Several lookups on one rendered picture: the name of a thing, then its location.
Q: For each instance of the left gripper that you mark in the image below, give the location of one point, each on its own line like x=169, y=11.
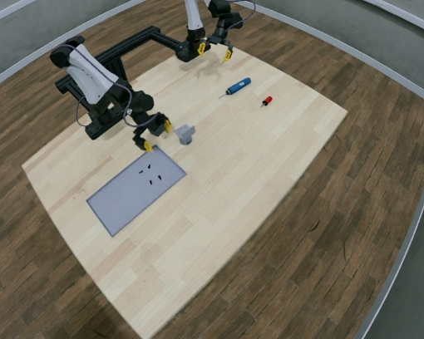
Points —
x=218, y=31

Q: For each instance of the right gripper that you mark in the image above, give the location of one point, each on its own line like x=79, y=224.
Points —
x=141, y=142

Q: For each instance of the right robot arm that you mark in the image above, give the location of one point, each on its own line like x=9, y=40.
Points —
x=88, y=73

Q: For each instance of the grey l-shaped bracket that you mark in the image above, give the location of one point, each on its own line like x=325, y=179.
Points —
x=185, y=131

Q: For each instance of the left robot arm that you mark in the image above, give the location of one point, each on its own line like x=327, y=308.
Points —
x=196, y=30

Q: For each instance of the grey cylinder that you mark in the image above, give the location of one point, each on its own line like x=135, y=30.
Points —
x=188, y=141

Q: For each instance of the red and black screwdriver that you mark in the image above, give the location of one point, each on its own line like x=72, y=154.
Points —
x=267, y=100

